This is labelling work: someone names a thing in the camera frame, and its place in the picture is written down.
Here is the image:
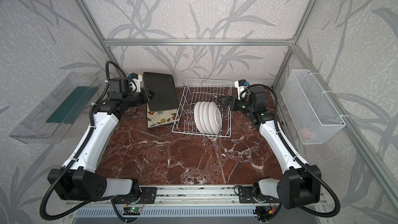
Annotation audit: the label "floral square plate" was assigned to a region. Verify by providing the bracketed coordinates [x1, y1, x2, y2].
[148, 121, 174, 130]
[147, 105, 178, 127]

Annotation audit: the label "white round plate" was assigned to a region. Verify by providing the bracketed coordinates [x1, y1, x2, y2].
[198, 101, 210, 135]
[194, 102, 205, 134]
[214, 102, 222, 134]
[203, 102, 215, 134]

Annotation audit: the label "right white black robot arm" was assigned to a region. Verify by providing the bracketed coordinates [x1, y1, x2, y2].
[218, 80, 321, 209]

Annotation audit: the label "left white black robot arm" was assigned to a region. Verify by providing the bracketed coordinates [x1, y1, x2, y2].
[46, 74, 153, 202]

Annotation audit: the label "pink object in basket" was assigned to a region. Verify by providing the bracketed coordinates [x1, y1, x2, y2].
[298, 128, 314, 140]

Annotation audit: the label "green led circuit board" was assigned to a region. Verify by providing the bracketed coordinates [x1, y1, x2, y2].
[123, 206, 143, 216]

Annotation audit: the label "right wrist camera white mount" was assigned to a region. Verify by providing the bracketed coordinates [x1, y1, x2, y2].
[234, 79, 249, 100]

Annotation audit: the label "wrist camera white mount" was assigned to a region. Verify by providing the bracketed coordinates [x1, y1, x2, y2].
[127, 73, 143, 93]
[234, 79, 249, 100]

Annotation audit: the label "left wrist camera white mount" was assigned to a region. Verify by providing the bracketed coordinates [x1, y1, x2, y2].
[127, 73, 143, 93]

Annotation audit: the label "white wire dish rack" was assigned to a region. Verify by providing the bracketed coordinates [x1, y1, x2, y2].
[172, 78, 232, 138]

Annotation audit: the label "aluminium frame crossbar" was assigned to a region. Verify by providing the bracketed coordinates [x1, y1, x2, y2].
[104, 38, 293, 46]

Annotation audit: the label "right black corrugated cable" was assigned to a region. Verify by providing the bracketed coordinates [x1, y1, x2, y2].
[240, 83, 341, 222]

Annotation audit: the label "black corrugated cable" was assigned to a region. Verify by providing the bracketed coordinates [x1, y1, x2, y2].
[39, 60, 128, 223]
[240, 83, 341, 222]

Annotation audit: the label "white mesh wall basket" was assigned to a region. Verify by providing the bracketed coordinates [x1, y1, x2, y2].
[281, 69, 346, 145]

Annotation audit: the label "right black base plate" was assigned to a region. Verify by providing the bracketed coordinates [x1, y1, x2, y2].
[234, 185, 280, 205]

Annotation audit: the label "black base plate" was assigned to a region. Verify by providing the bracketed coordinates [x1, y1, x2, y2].
[234, 185, 280, 205]
[114, 187, 157, 205]

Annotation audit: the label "aluminium front rail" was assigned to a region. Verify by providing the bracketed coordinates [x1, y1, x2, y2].
[63, 184, 327, 208]

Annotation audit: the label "clear plastic wall shelf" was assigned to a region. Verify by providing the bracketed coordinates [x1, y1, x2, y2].
[9, 72, 102, 144]

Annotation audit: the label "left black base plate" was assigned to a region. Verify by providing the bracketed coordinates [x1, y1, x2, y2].
[114, 187, 157, 205]

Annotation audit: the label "right base connector wires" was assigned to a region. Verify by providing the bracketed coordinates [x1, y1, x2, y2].
[253, 205, 279, 222]

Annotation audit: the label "left black corrugated cable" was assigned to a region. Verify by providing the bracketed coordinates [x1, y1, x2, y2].
[39, 60, 128, 223]

